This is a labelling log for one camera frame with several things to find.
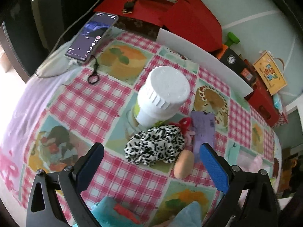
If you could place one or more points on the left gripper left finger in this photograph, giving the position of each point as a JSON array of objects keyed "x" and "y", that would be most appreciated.
[{"x": 73, "y": 180}]

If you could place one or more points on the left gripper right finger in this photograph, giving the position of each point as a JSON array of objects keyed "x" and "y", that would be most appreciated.
[{"x": 228, "y": 179}]

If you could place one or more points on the pink white fluffy towel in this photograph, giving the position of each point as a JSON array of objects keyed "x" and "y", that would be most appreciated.
[{"x": 250, "y": 163}]

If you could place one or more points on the purple snack packet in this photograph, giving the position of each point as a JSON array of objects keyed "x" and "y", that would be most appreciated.
[{"x": 203, "y": 124}]

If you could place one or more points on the leopard print scrunchie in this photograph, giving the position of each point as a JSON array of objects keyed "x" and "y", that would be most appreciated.
[{"x": 163, "y": 143}]

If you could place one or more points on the beige sponge puff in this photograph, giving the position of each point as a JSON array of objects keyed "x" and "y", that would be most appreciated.
[{"x": 184, "y": 164}]

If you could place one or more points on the red patterned storage box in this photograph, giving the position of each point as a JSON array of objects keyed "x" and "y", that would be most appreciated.
[{"x": 283, "y": 119}]

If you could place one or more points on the blue wet wipes pack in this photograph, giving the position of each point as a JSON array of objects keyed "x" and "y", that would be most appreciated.
[{"x": 277, "y": 102}]

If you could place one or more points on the patterned tablecloth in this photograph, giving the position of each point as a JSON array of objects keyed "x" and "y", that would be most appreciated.
[{"x": 58, "y": 119}]

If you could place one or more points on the white plastic jar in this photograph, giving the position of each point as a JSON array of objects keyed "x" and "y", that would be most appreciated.
[{"x": 165, "y": 90}]

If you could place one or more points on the white foam board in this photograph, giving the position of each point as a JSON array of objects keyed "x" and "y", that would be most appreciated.
[{"x": 204, "y": 59}]

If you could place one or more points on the black box with gauge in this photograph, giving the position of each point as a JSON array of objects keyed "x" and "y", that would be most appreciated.
[{"x": 233, "y": 61}]

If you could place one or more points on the smartphone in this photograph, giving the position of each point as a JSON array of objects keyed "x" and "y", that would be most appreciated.
[{"x": 90, "y": 36}]

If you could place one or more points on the green dumbbell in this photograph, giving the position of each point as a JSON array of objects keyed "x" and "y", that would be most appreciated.
[{"x": 231, "y": 39}]

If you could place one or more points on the black cabinet with screen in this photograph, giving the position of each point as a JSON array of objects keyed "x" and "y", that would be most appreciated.
[{"x": 30, "y": 31}]

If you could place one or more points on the red box with handle slot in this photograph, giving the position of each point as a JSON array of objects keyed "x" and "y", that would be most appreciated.
[{"x": 261, "y": 100}]

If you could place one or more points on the yellow wooden case with handle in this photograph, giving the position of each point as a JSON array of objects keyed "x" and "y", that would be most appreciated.
[{"x": 271, "y": 70}]

